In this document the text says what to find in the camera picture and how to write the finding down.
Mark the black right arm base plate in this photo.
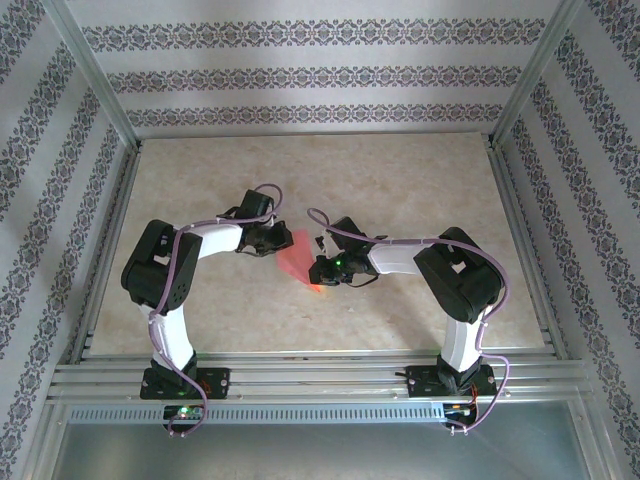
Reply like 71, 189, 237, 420
405, 363, 499, 400

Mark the slotted grey cable duct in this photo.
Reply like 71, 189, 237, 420
64, 403, 476, 425

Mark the left controller board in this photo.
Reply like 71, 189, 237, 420
163, 404, 205, 421

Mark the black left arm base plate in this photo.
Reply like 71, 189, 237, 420
139, 367, 232, 401

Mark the pink paper sheet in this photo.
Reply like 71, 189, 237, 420
275, 229, 326, 294

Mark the aluminium frame post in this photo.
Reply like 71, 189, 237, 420
489, 0, 586, 149
42, 0, 145, 151

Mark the aluminium side rail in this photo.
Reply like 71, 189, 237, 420
487, 134, 569, 359
69, 142, 144, 361

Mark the aluminium frame rail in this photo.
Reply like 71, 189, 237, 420
47, 349, 594, 404

